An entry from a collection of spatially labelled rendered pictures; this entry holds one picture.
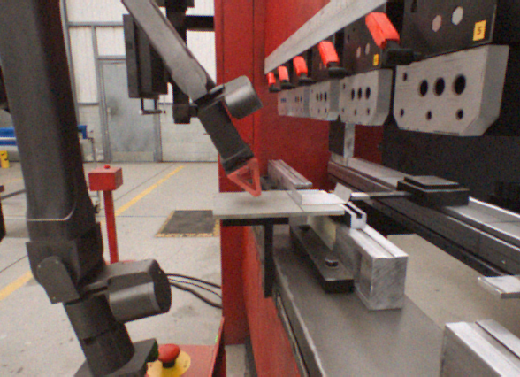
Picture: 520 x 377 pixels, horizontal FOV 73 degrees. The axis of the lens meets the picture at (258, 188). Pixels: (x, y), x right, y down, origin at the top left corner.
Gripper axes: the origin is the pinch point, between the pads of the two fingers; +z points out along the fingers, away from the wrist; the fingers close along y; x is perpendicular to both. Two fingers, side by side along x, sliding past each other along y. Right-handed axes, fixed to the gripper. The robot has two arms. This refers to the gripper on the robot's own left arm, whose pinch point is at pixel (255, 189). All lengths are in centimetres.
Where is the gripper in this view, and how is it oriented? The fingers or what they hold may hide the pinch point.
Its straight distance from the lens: 75.2
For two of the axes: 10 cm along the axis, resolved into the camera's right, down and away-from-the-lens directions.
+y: -1.2, -2.3, 9.6
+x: -8.7, 4.9, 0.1
